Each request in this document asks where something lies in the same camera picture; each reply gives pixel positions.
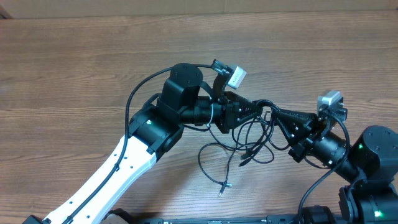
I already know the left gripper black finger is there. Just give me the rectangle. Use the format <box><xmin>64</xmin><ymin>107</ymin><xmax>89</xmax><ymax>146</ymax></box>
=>
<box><xmin>238</xmin><ymin>105</ymin><xmax>263</xmax><ymax>126</ymax></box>
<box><xmin>225</xmin><ymin>91</ymin><xmax>257</xmax><ymax>109</ymax></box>

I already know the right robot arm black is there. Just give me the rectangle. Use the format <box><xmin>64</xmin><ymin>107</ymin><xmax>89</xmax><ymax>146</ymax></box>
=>
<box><xmin>271</xmin><ymin>98</ymin><xmax>397</xmax><ymax>223</ymax></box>

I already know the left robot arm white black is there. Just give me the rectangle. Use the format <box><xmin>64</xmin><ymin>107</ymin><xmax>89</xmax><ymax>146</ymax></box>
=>
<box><xmin>25</xmin><ymin>60</ymin><xmax>262</xmax><ymax>223</ymax></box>

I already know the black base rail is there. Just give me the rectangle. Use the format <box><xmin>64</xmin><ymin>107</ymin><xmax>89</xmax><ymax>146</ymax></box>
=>
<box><xmin>99</xmin><ymin>208</ymin><xmax>312</xmax><ymax>224</ymax></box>

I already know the black USB cable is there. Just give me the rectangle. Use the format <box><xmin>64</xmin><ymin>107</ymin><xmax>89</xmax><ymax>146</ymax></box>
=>
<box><xmin>217</xmin><ymin>98</ymin><xmax>292</xmax><ymax>198</ymax></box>

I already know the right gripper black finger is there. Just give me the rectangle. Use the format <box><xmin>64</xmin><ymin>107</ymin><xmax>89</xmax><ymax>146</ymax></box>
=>
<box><xmin>275</xmin><ymin>119</ymin><xmax>313</xmax><ymax>146</ymax></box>
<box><xmin>272</xmin><ymin>109</ymin><xmax>317</xmax><ymax>124</ymax></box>

